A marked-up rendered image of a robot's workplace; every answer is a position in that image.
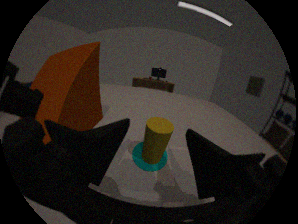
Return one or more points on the yellow cylinder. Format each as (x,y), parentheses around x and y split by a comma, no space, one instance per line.
(157,135)

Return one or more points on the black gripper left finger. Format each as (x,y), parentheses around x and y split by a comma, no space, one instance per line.
(93,149)

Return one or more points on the cyan circle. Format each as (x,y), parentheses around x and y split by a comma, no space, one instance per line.
(137,152)

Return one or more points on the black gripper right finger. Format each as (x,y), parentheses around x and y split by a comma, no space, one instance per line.
(213,166)

